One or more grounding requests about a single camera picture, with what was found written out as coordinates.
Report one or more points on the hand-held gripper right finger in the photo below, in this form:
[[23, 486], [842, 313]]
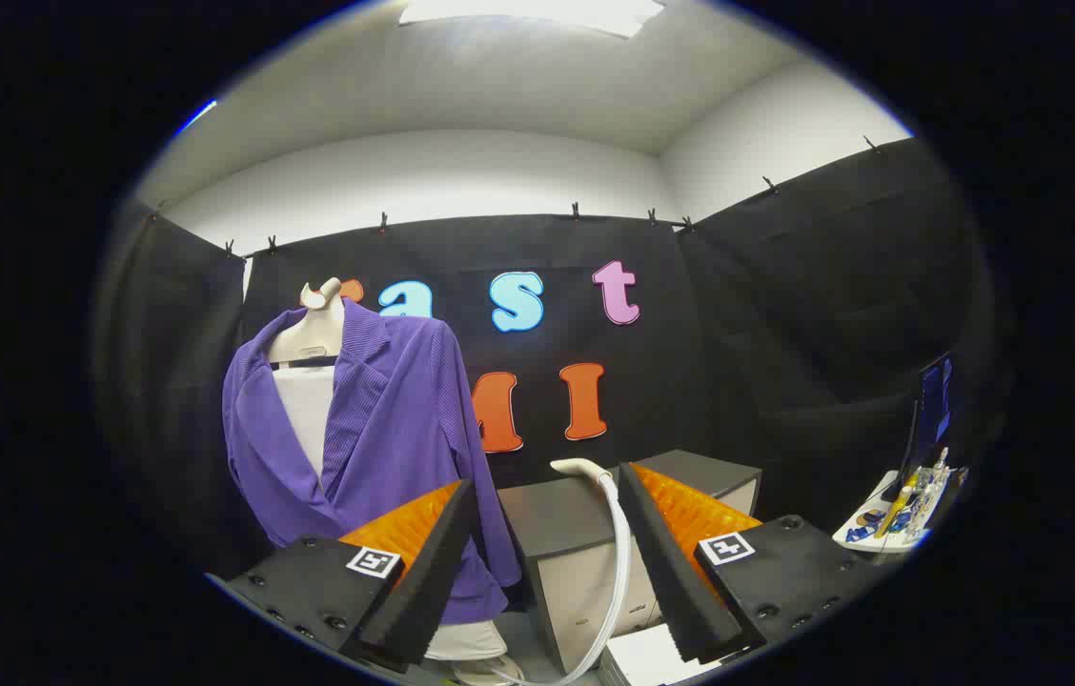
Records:
[[671, 572]]

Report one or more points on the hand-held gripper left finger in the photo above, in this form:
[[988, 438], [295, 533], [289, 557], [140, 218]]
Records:
[[428, 591]]

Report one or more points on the white garment steamer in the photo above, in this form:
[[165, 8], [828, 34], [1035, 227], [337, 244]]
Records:
[[583, 467]]

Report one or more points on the purple ribbed jacket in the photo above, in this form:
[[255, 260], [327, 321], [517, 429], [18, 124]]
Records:
[[385, 429]]

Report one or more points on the white paper sheet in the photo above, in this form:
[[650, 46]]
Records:
[[642, 659]]

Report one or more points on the grey cabinet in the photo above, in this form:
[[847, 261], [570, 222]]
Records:
[[576, 572]]

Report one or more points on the white tray of small items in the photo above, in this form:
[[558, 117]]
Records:
[[866, 534]]

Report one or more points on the white mannequin torso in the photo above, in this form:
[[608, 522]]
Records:
[[314, 333]]

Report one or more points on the ceiling light panel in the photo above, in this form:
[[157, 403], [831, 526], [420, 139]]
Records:
[[528, 11]]

